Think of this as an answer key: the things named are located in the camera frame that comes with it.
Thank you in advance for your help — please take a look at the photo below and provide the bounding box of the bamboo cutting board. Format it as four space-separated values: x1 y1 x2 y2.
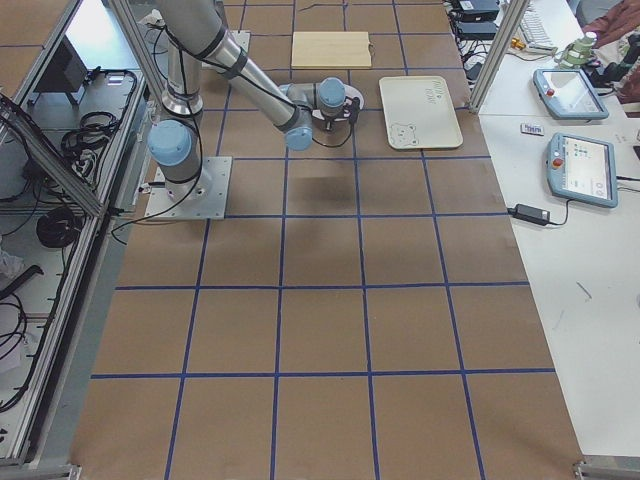
291 31 372 70

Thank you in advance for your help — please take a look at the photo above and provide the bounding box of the teach pendant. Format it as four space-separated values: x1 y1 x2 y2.
532 69 609 121
546 133 618 208

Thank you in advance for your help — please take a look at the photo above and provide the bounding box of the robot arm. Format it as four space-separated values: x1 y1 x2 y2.
147 1 362 204

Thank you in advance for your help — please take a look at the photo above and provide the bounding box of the aluminium frame post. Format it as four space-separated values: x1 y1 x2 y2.
468 0 530 114

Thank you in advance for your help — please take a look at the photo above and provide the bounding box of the white keyboard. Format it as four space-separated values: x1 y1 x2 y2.
519 10 556 53

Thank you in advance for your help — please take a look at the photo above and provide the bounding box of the far teach pendant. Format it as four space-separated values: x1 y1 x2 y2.
532 69 609 121

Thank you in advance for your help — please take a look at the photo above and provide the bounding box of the white round plate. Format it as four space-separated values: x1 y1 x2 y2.
312 84 365 123

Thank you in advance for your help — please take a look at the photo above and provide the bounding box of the black power adapter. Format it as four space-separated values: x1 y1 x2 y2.
507 203 550 226

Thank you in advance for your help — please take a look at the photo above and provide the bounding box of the near teach pendant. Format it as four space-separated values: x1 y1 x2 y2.
546 133 618 208

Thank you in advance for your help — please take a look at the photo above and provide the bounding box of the cream bear tray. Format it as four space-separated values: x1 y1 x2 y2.
379 75 463 150

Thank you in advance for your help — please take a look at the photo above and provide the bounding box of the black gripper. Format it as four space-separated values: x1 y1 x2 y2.
320 96 361 131

